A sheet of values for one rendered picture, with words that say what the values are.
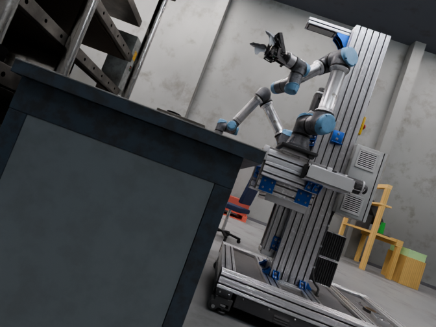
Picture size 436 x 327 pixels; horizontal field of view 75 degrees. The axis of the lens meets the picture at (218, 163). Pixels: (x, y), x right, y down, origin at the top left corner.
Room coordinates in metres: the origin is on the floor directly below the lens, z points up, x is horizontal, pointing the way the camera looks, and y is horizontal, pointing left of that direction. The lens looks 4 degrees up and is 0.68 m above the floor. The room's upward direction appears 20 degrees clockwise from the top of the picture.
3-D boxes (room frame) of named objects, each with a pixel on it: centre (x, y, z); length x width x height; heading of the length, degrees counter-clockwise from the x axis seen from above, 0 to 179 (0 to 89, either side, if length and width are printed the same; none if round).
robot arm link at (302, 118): (1.77, -0.43, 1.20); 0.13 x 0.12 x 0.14; 23
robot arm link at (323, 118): (1.65, -0.48, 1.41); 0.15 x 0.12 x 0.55; 23
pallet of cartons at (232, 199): (7.33, -0.43, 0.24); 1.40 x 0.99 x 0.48; 87
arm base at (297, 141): (1.78, -0.43, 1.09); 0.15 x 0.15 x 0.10
